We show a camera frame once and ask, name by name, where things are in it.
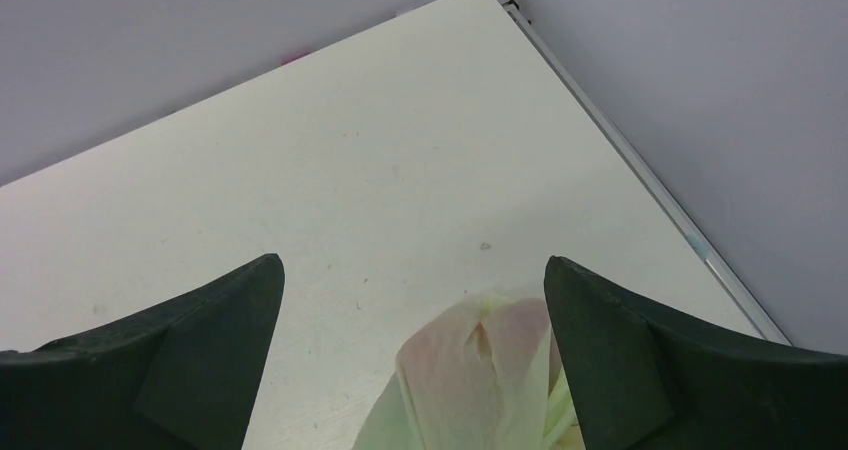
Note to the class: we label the aluminium table edge rail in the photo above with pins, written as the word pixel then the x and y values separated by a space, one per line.
pixel 696 240

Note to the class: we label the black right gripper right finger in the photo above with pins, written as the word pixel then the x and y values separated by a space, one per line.
pixel 644 375

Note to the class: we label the pale green plastic bag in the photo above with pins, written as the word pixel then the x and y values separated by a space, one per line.
pixel 484 374

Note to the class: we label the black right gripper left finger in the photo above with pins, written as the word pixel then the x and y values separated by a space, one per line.
pixel 183 374

